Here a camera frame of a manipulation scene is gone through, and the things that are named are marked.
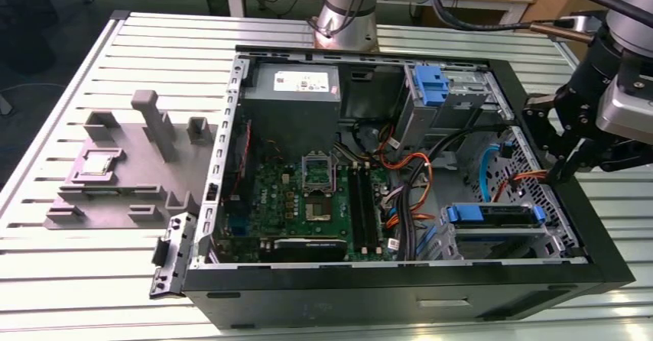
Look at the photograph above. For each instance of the silver CPU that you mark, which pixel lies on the silver CPU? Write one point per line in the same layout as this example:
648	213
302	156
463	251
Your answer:
98	165

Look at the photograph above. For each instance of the green motherboard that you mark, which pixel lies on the green motherboard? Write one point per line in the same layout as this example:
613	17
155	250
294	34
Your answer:
278	207

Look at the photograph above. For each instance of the blue plastic drive latch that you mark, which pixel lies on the blue plastic drive latch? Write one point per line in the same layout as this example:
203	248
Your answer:
430	85

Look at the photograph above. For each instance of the CPU socket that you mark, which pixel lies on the CPU socket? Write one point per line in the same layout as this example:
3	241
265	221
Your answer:
321	211

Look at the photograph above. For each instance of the black RAM slot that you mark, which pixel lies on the black RAM slot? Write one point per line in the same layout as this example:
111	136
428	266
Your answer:
372	207
357	207

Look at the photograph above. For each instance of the silver power supply unit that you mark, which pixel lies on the silver power supply unit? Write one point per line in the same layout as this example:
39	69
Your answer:
290	119

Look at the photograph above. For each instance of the silver card retention bracket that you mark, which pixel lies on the silver card retention bracket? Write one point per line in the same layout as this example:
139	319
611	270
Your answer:
175	241

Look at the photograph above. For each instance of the grey parts rack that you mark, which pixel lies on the grey parts rack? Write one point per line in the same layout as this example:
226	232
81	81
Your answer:
133	173

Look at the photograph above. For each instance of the brown wooden cabinet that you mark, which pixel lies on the brown wooden cabinet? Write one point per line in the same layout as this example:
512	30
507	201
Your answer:
548	4

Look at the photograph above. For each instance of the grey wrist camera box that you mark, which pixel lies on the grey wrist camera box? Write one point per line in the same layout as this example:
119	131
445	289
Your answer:
628	109

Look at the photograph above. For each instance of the black PC case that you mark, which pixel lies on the black PC case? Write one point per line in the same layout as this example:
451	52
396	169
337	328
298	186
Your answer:
357	299

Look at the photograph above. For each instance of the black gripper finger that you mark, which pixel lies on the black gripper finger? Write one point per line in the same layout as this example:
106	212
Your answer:
623	155
544	127

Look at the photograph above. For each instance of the silver optical drive cage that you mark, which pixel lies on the silver optical drive cage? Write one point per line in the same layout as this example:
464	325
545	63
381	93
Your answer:
449	119

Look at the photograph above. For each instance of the black graphics card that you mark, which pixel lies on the black graphics card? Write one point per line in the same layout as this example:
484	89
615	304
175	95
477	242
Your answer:
306	247

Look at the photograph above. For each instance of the metal disk bay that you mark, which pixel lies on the metal disk bay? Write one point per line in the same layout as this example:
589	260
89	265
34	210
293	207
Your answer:
500	232

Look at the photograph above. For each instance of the blue expansion slot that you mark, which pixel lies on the blue expansion slot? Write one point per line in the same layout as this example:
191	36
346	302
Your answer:
240	226

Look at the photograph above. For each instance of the hard disk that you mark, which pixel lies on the hard disk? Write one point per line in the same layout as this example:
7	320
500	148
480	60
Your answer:
464	214

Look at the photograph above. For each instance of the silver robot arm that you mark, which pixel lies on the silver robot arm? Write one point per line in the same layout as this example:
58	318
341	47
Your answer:
348	27

